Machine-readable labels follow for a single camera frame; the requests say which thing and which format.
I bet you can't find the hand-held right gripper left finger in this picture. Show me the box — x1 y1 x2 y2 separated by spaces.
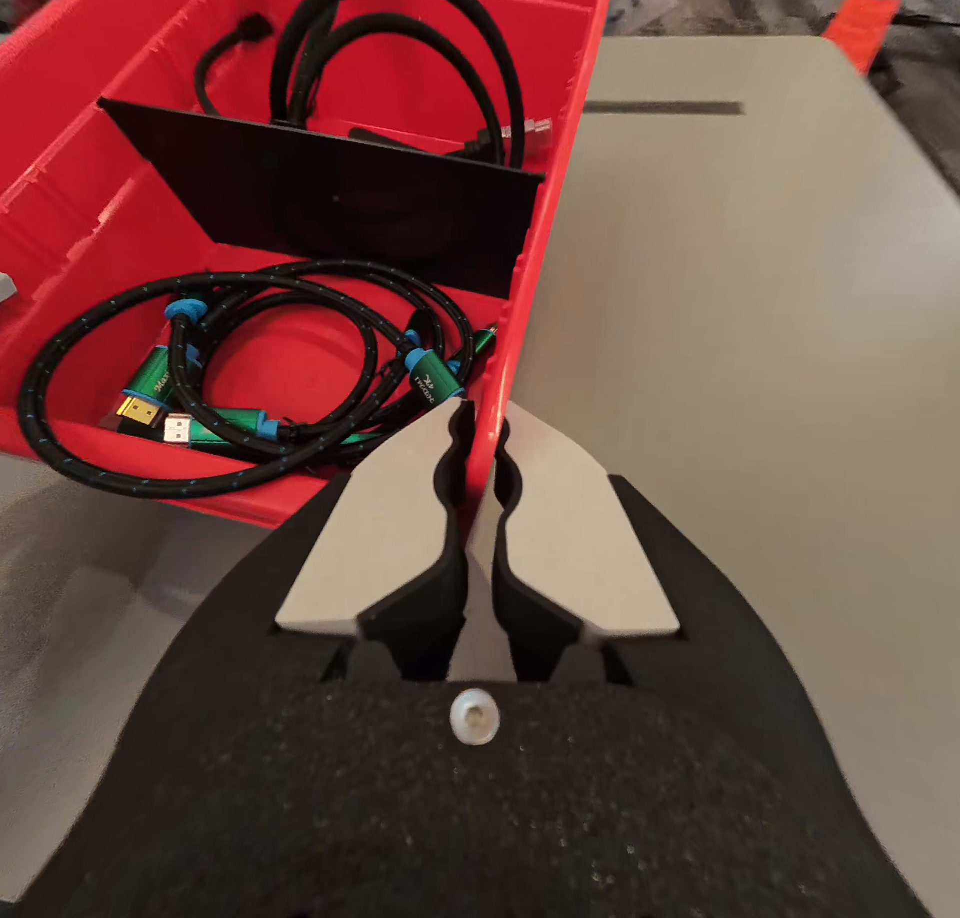
275 398 474 679

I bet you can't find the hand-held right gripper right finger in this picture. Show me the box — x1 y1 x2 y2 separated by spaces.
488 401 684 679

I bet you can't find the red plastic bin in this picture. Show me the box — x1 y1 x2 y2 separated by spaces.
0 0 616 532

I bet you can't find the black bin divider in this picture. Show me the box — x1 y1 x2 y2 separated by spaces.
98 97 544 300

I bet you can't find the orange floor marker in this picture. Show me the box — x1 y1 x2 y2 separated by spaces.
822 0 924 75

